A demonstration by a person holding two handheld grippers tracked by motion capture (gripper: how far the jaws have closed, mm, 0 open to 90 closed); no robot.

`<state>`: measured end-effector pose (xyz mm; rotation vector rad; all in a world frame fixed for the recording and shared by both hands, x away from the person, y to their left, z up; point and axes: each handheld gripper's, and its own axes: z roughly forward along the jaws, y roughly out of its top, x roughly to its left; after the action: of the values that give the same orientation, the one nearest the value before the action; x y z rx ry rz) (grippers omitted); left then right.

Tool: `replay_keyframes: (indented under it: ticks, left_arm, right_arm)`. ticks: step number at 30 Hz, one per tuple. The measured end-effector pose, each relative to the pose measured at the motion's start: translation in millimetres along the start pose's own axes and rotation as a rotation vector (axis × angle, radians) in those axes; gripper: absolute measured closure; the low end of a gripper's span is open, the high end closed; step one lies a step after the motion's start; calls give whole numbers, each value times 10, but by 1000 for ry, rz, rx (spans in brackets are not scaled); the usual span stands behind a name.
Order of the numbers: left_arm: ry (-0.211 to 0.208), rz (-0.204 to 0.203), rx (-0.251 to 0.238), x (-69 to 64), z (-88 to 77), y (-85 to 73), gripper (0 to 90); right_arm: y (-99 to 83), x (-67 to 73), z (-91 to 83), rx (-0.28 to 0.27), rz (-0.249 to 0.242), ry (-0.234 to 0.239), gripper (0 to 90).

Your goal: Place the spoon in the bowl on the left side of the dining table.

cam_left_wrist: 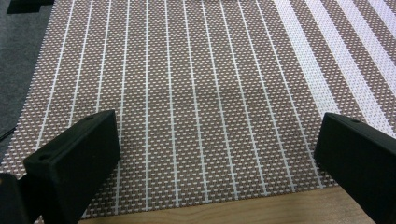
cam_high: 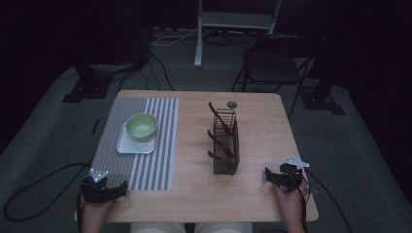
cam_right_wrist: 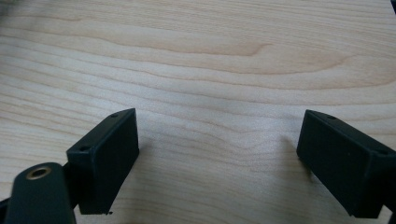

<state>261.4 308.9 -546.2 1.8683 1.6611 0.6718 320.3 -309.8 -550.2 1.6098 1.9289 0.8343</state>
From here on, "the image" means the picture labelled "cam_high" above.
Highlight brown wooden spoon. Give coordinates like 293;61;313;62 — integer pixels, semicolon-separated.
206;129;236;159
208;101;234;137
207;150;235;167

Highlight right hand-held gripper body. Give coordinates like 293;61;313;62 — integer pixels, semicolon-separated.
278;156;311;192

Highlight black wire rack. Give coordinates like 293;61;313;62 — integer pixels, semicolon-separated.
211;108;242;177

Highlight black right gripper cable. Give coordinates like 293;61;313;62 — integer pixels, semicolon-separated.
299;168;355;233

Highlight person's left hand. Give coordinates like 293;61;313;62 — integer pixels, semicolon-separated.
79;195;117;225

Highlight white metal stand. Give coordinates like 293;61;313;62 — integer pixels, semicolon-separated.
193;0;284;69

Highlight person's legs in white trousers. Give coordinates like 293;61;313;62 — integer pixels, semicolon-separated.
129;221;254;233

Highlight black floor cable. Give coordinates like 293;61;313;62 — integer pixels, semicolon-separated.
118;48;176;92

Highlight black folding chair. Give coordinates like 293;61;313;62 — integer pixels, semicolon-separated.
229;34;316;119

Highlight black stand base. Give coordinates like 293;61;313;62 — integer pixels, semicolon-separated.
60;62;144;105
298;38;347;117

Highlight grey striped placemat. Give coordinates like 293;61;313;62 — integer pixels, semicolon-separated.
90;96;181;191

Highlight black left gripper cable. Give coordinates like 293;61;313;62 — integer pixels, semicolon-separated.
2;160;94;233

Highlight green bowl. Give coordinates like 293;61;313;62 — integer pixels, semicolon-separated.
124;112;158;144

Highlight white floor cable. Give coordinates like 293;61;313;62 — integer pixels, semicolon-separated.
150;28;199;48

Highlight person's right hand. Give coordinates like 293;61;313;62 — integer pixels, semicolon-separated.
275;181;311;220

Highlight white square plate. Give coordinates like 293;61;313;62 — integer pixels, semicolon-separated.
115;121;157;155

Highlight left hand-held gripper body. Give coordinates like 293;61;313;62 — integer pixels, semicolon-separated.
80;167;114;204

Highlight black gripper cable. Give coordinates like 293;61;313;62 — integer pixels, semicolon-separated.
2;160;94;233
299;168;355;233

